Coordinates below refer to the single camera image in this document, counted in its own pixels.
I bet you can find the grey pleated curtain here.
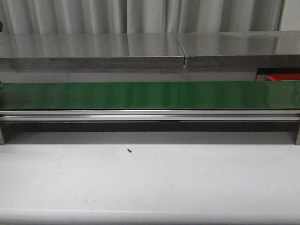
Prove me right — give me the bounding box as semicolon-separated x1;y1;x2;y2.
0;0;284;34

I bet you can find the grey stone counter left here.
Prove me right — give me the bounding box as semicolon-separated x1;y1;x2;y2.
0;33;186;83

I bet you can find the red plastic tray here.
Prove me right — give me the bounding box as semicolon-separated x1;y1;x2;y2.
266;73;300;81

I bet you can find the grey stone counter right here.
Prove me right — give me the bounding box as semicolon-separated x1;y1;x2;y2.
179;31;300;81

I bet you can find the grey stone counter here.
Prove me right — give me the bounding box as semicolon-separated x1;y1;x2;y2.
0;33;186;83
179;31;300;81

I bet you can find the green conveyor belt unit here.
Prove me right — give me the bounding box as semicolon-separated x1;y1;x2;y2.
0;81;300;146

